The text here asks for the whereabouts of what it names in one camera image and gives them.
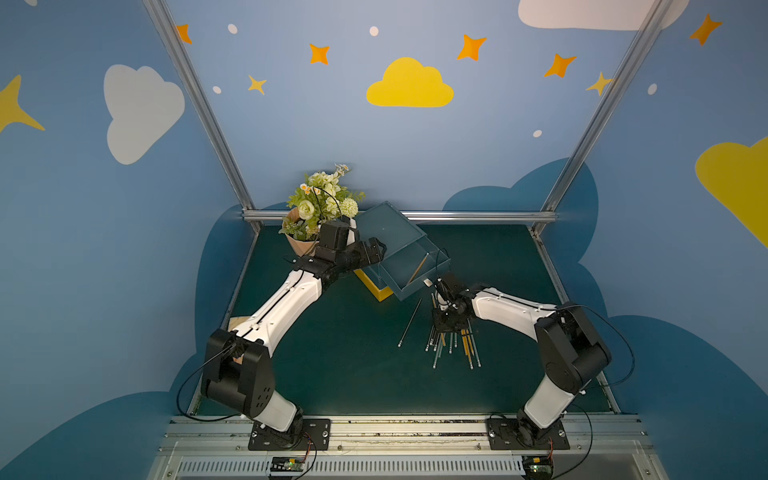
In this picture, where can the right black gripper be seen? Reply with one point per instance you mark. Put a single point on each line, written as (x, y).
(450, 318)

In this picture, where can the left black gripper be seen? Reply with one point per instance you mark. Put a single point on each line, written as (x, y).
(365, 253)

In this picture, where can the teal drawer cabinet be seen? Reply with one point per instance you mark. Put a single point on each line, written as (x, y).
(389, 226)

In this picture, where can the teal drawer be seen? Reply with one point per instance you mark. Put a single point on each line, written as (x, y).
(395, 270)

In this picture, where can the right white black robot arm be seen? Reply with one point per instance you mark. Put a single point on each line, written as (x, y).
(571, 350)

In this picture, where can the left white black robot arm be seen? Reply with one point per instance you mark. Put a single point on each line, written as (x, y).
(238, 369)

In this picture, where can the yellow bottom drawer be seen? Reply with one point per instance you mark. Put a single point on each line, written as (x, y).
(380, 294)

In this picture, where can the lone black pencil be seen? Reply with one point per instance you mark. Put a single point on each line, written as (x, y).
(410, 323)

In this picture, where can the terracotta flower pot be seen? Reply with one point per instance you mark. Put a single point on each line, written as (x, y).
(301, 227)

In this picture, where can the artificial green white flowers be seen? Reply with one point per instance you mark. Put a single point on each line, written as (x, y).
(324, 190)

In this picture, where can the right green circuit board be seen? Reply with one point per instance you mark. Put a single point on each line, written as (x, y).
(537, 468)

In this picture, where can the green circuit board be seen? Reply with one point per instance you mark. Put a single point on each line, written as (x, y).
(287, 465)
(537, 468)

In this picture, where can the left green circuit board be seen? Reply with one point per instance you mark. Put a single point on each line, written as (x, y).
(287, 465)

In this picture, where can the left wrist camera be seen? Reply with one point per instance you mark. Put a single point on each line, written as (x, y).
(333, 235)

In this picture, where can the aluminium back frame bar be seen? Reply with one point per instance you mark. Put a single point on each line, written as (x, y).
(441, 217)

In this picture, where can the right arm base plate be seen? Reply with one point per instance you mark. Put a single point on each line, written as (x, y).
(511, 434)

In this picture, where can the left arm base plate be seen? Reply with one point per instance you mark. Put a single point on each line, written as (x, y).
(304, 432)

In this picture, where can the aluminium front rail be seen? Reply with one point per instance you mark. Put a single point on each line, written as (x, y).
(602, 446)

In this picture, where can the left aluminium frame post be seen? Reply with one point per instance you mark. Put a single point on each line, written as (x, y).
(162, 20)

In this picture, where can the aluminium frame post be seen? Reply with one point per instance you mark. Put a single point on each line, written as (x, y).
(639, 48)
(162, 20)

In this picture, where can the right aluminium frame post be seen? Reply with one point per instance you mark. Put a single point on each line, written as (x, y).
(639, 48)

